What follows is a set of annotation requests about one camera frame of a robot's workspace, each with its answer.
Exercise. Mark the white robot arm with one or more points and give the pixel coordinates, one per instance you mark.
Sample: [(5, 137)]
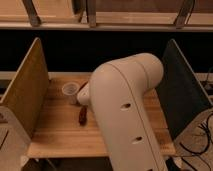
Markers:
[(115, 93)]

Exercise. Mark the right dark side panel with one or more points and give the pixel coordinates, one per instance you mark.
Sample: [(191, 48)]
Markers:
[(183, 99)]

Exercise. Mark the left wooden side panel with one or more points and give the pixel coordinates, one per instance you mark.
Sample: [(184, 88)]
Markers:
[(23, 98)]

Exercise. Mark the wooden back shelf frame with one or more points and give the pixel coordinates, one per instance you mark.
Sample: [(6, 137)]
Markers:
[(108, 15)]

